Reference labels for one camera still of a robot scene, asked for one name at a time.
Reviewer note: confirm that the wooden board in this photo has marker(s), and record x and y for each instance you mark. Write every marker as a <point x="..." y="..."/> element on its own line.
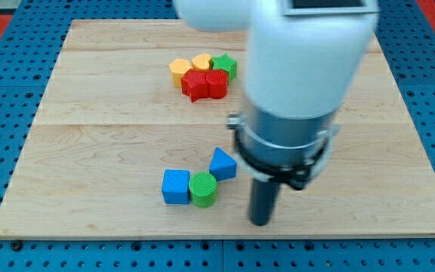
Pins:
<point x="110" y="123"/>

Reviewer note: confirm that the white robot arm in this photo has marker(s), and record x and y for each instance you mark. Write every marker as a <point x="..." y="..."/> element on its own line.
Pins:
<point x="301" y="59"/>

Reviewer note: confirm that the blue triangle block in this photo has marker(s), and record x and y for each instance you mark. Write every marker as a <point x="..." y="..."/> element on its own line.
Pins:
<point x="222" y="166"/>

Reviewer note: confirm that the yellow hexagon block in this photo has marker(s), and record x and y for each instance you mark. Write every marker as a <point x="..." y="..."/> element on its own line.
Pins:
<point x="178" y="69"/>

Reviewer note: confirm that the red cylinder block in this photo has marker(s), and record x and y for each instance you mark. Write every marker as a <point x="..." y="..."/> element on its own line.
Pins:
<point x="217" y="83"/>

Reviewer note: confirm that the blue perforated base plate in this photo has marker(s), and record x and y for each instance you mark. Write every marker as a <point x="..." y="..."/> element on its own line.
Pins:
<point x="28" y="51"/>

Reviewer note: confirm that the green star block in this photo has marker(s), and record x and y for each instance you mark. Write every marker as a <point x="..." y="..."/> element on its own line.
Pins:
<point x="227" y="64"/>

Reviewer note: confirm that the yellow heart block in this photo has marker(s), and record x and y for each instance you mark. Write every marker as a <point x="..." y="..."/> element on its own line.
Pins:
<point x="202" y="62"/>

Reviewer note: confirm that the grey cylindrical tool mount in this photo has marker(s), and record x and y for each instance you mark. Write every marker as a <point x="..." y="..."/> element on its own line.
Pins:
<point x="292" y="151"/>

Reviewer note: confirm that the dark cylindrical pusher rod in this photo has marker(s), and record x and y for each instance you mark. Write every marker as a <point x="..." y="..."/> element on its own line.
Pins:
<point x="262" y="201"/>

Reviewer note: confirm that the red star block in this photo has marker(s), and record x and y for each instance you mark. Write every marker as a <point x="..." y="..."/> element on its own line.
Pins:
<point x="194" y="85"/>

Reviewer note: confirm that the green cylinder block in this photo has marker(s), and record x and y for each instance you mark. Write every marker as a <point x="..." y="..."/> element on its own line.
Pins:
<point x="203" y="189"/>

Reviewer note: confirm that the blue cube block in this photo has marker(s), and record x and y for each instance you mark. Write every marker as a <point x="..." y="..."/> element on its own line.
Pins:
<point x="174" y="188"/>

